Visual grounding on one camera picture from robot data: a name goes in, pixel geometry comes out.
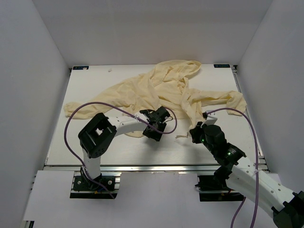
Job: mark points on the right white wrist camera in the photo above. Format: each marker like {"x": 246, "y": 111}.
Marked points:
{"x": 209, "y": 119}

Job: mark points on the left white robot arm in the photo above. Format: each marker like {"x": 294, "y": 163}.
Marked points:
{"x": 97, "y": 135}

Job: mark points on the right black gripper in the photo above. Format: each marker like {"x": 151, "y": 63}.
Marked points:
{"x": 195, "y": 131}

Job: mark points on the left blue corner label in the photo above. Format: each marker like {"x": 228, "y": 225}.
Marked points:
{"x": 80, "y": 68}

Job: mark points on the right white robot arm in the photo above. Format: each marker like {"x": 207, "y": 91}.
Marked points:
{"x": 239, "y": 173}

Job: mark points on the right blue corner label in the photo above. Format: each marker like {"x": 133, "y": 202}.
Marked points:
{"x": 221, "y": 65}

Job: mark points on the blue corner label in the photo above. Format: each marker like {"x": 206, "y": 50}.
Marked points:
{"x": 221, "y": 65}
{"x": 80, "y": 68}

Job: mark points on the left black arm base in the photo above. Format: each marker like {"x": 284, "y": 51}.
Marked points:
{"x": 84, "y": 189}

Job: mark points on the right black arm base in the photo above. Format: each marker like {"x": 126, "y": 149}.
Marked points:
{"x": 211, "y": 190}

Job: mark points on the cream yellow jacket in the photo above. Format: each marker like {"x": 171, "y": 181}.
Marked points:
{"x": 167, "y": 84}

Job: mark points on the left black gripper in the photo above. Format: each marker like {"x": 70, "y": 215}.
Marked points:
{"x": 156, "y": 136}

